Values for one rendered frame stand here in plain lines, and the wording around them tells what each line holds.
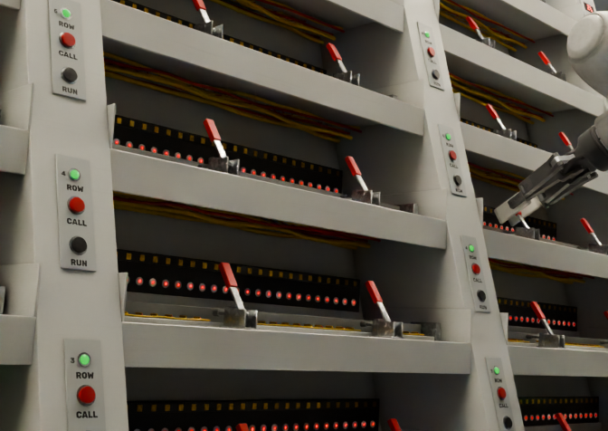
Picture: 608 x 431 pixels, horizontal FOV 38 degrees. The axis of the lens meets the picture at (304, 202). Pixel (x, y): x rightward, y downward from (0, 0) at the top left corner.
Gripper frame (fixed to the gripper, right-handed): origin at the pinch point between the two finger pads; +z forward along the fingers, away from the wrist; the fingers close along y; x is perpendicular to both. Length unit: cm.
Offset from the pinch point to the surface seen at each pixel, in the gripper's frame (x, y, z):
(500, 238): -8.7, -12.6, -0.6
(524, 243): -8.6, -5.4, -0.7
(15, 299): -23, -98, 6
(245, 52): 10, -66, -6
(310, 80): 10, -53, -5
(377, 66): 24.0, -27.4, -1.4
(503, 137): 10.7, -4.6, -6.0
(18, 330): -27, -99, 4
